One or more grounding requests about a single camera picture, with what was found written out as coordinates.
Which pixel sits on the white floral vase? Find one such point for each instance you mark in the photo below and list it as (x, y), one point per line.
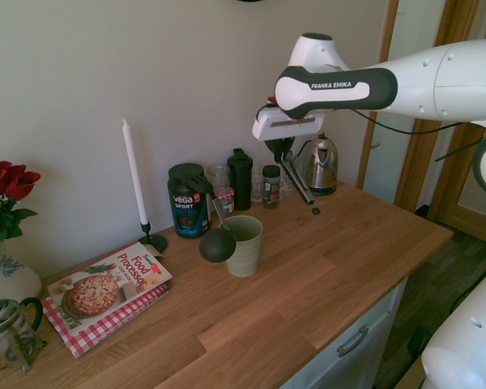
(12, 275)

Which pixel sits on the glass French press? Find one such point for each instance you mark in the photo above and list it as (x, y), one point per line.
(8, 336)

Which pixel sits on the black ladle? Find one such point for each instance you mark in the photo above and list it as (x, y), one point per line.
(217, 245)

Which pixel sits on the black Vega protein tub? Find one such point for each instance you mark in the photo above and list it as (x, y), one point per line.
(186, 210)

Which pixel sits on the white taper candle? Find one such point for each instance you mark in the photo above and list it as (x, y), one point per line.
(135, 174)

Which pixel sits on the black candle holder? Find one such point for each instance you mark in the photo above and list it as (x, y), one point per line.
(154, 242)

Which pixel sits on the clear glass tumbler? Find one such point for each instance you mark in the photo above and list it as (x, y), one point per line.
(258, 182)

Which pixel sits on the white kitchen cabinet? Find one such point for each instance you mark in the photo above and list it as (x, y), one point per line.
(364, 356)

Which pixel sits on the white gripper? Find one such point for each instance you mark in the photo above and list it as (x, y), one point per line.
(285, 126)

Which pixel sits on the green ribbed ceramic utensil holder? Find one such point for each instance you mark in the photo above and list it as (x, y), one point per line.
(247, 247)

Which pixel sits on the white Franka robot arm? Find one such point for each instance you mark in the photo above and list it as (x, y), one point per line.
(449, 81)

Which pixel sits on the black shaker bottle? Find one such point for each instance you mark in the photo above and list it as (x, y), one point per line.
(240, 182)

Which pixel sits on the stainless steel kettle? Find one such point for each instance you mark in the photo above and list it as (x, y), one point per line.
(324, 166)

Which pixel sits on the wooden framed door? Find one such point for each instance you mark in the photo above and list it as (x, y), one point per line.
(445, 170)

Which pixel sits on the Food Processor cookbook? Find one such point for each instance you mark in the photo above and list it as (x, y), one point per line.
(105, 283)

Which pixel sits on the red checkered book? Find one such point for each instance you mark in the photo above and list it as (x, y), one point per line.
(105, 334)

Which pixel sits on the jar with red checkered lid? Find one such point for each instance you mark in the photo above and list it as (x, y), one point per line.
(227, 200)

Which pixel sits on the red roses bouquet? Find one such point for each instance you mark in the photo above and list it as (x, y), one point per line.
(4, 182)

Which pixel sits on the clear glass jar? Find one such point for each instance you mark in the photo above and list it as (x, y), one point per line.
(218, 176)

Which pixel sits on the spice jar with black lid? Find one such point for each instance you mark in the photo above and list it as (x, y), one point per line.
(271, 186)

